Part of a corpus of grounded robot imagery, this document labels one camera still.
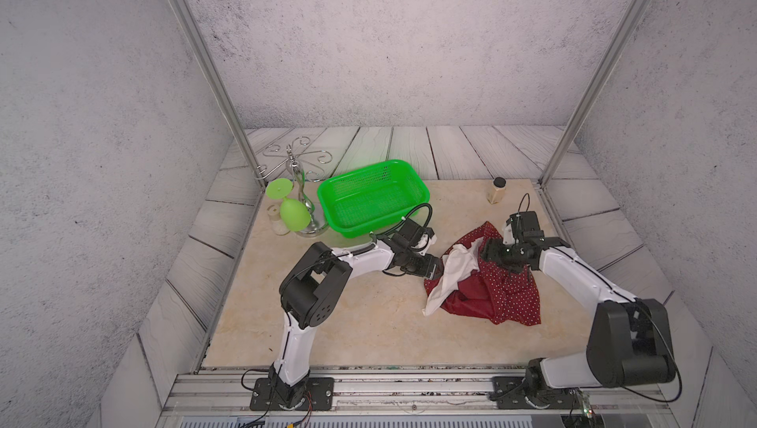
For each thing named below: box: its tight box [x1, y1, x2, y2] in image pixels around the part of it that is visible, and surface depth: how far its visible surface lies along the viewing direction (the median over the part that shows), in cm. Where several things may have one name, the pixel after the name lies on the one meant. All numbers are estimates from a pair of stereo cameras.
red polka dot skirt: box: [421, 220, 542, 327], surface depth 88 cm
